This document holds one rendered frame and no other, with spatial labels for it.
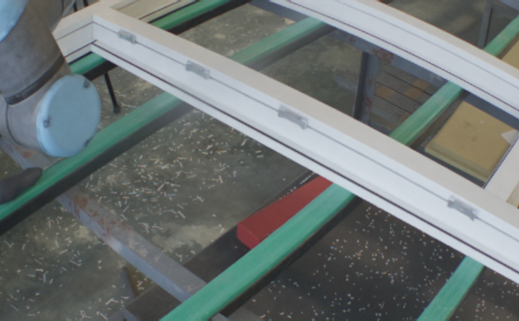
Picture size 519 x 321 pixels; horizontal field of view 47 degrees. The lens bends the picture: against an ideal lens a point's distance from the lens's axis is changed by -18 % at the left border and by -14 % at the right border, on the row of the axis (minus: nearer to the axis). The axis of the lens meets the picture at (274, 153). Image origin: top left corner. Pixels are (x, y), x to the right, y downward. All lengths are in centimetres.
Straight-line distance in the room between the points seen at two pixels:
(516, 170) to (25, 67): 71
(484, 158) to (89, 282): 118
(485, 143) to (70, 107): 110
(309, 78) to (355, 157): 194
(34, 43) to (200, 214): 158
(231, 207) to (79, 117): 156
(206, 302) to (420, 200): 33
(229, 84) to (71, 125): 43
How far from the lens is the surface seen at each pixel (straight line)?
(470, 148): 156
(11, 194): 96
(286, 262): 91
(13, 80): 70
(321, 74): 295
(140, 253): 93
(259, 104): 106
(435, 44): 134
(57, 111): 70
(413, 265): 130
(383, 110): 218
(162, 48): 117
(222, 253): 127
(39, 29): 71
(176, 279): 90
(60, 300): 197
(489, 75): 130
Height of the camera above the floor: 150
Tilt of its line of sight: 37 degrees down
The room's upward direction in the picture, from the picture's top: 6 degrees clockwise
